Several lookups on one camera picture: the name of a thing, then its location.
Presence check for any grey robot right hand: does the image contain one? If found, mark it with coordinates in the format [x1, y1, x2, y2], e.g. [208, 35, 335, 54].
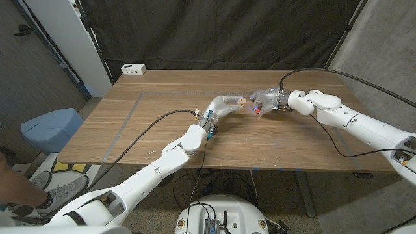
[249, 87, 291, 117]

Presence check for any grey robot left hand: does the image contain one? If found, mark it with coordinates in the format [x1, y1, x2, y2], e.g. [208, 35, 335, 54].
[196, 94, 246, 129]

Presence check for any large wooden board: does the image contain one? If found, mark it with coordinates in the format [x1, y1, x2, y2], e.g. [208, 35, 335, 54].
[100, 91, 363, 172]

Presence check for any black backdrop curtain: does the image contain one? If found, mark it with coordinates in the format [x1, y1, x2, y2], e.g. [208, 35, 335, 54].
[79, 0, 368, 81]

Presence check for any white power strip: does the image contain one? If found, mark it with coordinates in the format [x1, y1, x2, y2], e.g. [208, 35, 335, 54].
[120, 63, 147, 76]

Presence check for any black backdrop stand pole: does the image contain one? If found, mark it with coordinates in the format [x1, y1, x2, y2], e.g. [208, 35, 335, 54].
[73, 0, 114, 86]
[323, 0, 370, 71]

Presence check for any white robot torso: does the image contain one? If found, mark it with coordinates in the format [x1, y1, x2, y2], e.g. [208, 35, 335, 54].
[175, 194, 270, 234]

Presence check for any grey table leg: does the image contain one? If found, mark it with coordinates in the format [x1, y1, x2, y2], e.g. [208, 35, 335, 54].
[294, 171, 317, 218]

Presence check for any grey box on torso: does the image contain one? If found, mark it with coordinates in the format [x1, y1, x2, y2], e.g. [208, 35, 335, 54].
[203, 218, 221, 234]

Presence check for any light blue stool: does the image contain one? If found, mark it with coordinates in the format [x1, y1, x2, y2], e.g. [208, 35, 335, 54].
[21, 107, 85, 155]

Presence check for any grey sneaker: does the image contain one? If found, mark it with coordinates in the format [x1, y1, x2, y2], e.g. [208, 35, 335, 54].
[34, 174, 90, 215]
[27, 170, 53, 192]

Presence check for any bare person leg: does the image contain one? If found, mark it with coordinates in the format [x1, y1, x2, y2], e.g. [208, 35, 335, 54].
[0, 152, 53, 209]

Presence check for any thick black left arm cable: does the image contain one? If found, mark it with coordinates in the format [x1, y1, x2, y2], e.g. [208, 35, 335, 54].
[79, 109, 200, 201]

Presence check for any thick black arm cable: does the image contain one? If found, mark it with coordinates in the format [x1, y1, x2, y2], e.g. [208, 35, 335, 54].
[79, 109, 200, 201]
[279, 67, 416, 109]

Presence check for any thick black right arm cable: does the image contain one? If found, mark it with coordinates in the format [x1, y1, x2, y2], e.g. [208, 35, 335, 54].
[279, 67, 416, 109]

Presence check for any black floor cable bundle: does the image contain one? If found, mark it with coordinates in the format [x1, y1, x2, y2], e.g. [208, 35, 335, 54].
[172, 168, 259, 212]

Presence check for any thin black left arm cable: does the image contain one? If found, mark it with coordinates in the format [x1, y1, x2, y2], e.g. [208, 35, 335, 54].
[183, 138, 211, 234]

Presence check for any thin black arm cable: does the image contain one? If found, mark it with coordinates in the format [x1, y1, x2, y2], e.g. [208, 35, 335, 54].
[308, 113, 416, 159]
[183, 138, 211, 234]

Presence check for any white floor cable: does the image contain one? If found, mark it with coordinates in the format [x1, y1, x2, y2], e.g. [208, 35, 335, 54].
[249, 169, 259, 206]

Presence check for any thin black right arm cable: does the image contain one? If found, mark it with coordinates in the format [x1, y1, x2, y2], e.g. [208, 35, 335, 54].
[308, 113, 416, 159]

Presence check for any black door handle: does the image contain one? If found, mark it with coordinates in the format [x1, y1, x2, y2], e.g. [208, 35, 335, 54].
[13, 24, 33, 37]

